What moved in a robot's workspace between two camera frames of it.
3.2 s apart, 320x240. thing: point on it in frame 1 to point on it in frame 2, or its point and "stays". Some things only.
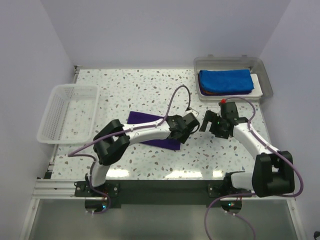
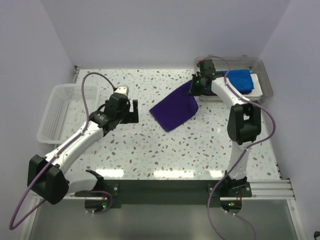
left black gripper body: x=183 y=138 to x=127 y=117
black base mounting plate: x=161 y=193 stays
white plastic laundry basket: x=70 y=115 stays
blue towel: x=226 y=80 stays
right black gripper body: x=217 y=126 to x=197 y=87
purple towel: x=170 y=143 to x=175 y=107
